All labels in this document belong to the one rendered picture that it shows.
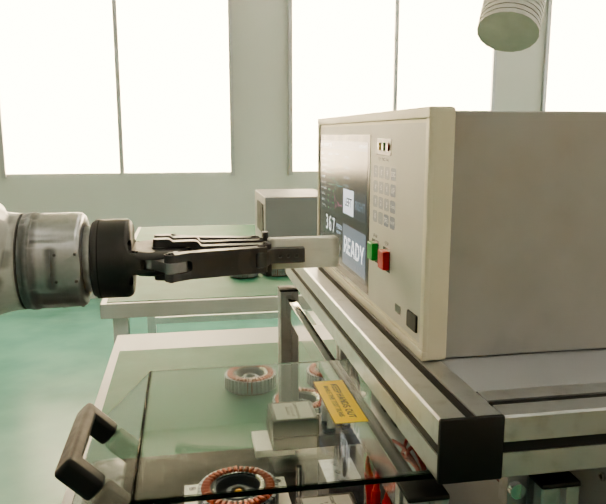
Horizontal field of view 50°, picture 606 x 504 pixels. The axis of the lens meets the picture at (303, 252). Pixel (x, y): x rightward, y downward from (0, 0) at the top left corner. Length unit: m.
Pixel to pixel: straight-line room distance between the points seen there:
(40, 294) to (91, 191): 4.77
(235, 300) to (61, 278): 1.65
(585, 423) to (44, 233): 0.46
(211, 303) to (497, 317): 1.74
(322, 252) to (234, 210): 4.72
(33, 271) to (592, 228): 0.48
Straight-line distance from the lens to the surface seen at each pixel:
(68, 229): 0.62
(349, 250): 0.77
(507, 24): 1.89
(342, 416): 0.57
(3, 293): 0.63
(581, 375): 0.56
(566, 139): 0.58
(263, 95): 5.36
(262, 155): 5.36
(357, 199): 0.73
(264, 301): 2.25
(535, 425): 0.48
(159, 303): 2.24
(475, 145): 0.54
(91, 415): 0.61
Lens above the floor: 1.30
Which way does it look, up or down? 10 degrees down
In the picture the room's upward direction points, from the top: straight up
